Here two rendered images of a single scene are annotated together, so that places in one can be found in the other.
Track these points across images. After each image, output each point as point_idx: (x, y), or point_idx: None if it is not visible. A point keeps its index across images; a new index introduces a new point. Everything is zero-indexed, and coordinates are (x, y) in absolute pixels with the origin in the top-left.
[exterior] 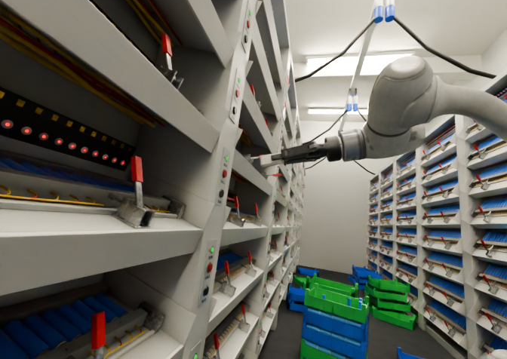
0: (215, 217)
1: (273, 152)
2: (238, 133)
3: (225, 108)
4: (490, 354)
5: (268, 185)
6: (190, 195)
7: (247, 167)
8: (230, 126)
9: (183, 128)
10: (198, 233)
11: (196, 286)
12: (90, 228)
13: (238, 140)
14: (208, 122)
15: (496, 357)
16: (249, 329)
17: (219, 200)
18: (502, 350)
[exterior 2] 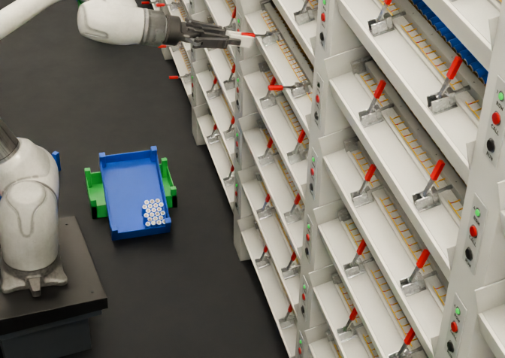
0: (239, 60)
1: (309, 58)
2: (242, 3)
3: None
4: (43, 201)
5: (297, 112)
6: None
7: (258, 42)
8: None
9: None
10: (234, 59)
11: (235, 91)
12: (221, 24)
13: (242, 8)
14: None
15: (44, 192)
16: (285, 280)
17: (238, 49)
18: (34, 198)
